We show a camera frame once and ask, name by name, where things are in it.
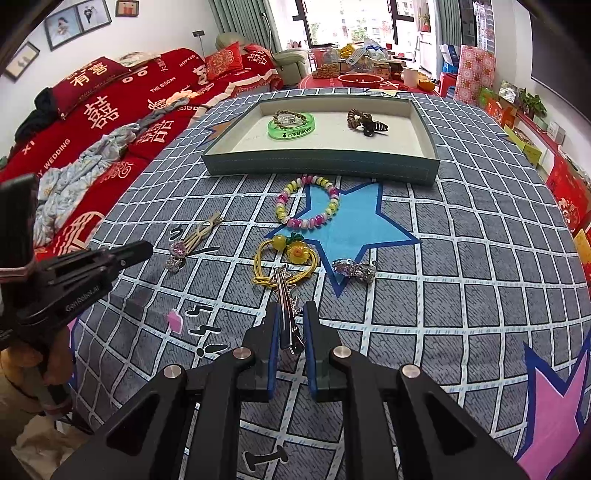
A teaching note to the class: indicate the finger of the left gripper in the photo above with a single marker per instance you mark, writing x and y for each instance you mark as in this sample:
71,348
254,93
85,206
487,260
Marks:
129,255

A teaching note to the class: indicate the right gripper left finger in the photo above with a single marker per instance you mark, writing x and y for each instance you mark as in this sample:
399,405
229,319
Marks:
184,423

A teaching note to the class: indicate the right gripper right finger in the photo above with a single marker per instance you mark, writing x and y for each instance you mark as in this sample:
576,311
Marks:
398,423

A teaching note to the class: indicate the purple crystal hair clip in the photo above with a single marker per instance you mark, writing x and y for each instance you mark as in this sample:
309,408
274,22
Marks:
177,257

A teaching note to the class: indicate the beige hair clip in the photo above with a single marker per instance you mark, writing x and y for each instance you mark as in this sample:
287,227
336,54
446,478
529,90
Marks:
200,234

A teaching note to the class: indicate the silver crystal hair clip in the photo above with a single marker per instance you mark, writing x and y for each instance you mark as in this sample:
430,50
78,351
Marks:
349,268

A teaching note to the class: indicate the silver rhinestone hair clip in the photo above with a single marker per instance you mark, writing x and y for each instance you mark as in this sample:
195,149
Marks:
290,336

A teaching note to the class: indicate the grey blue blanket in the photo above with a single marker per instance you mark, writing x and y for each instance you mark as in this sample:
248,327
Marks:
62,189

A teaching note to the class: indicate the grey checked table cloth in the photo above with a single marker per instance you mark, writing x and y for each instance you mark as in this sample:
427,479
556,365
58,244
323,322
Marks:
475,279

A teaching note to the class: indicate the red sofa cover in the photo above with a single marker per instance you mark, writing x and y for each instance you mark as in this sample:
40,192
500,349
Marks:
179,73

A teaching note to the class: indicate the dark red pillow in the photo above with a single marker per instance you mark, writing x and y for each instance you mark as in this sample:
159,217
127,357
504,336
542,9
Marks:
82,83

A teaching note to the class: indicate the green translucent bangle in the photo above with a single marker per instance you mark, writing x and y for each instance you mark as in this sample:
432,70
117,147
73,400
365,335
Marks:
290,125

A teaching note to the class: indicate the red embroidered cushion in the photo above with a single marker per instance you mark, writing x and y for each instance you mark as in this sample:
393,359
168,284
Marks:
224,61

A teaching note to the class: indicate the beige armchair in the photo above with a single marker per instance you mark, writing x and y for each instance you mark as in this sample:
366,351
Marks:
291,64

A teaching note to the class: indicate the green curtain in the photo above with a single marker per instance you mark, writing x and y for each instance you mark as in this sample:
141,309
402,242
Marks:
253,19

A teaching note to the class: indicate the green shallow box tray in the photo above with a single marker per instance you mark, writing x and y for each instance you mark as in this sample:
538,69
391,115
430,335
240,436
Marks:
406,153

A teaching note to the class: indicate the black hair claw clip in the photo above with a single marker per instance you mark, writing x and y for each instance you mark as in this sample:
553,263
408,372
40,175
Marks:
371,127

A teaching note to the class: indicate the red plastic basket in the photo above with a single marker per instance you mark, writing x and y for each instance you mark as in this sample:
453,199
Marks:
361,80

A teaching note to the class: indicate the red round table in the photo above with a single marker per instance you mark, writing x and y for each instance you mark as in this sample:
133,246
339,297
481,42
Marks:
310,82

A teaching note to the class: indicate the white mug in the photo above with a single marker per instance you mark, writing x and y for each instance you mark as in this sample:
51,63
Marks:
410,77

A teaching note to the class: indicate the green potted plant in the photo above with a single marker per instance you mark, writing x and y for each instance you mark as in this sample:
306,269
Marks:
531,105

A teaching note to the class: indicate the pink floral gift box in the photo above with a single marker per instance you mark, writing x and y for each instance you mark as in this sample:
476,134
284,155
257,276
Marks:
476,71

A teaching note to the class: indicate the black wall television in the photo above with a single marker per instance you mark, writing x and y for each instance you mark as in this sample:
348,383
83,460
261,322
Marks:
559,69

